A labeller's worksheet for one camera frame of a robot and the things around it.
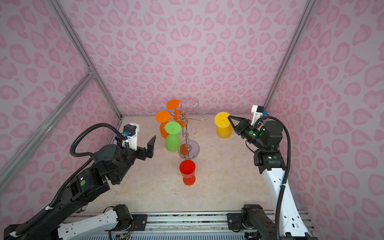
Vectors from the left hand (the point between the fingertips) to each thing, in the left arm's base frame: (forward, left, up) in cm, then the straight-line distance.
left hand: (143, 132), depth 59 cm
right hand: (+6, -34, +1) cm, 34 cm away
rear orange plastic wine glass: (+17, -12, -9) cm, 22 cm away
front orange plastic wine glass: (+15, -5, -7) cm, 17 cm away
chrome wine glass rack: (+15, -15, -39) cm, 44 cm away
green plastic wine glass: (+7, -9, -15) cm, 19 cm away
